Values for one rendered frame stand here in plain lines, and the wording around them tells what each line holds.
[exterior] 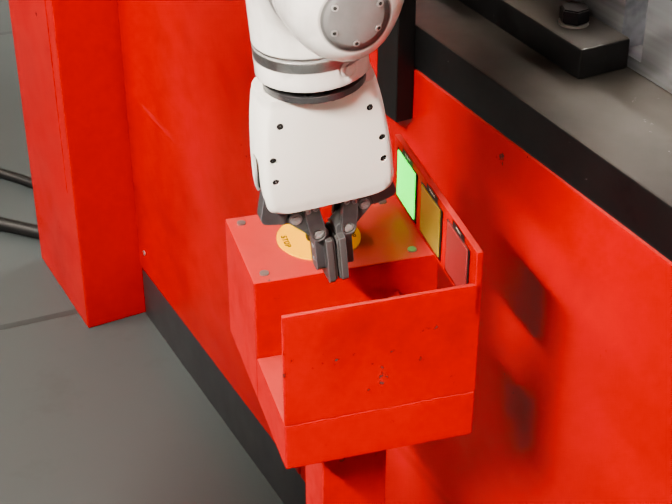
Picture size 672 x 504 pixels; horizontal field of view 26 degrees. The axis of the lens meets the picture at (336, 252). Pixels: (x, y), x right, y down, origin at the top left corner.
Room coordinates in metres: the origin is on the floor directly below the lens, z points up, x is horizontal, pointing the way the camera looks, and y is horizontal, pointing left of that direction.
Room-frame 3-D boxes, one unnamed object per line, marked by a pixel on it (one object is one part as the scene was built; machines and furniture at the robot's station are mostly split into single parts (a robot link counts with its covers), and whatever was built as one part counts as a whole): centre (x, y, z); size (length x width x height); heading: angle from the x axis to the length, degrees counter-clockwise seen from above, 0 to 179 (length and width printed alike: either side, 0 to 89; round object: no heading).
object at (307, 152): (0.95, 0.01, 0.94); 0.10 x 0.07 x 0.11; 107
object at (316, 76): (0.95, 0.02, 1.00); 0.09 x 0.08 x 0.03; 107
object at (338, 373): (1.01, -0.01, 0.75); 0.20 x 0.16 x 0.18; 16
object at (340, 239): (0.96, -0.01, 0.84); 0.03 x 0.03 x 0.07; 17
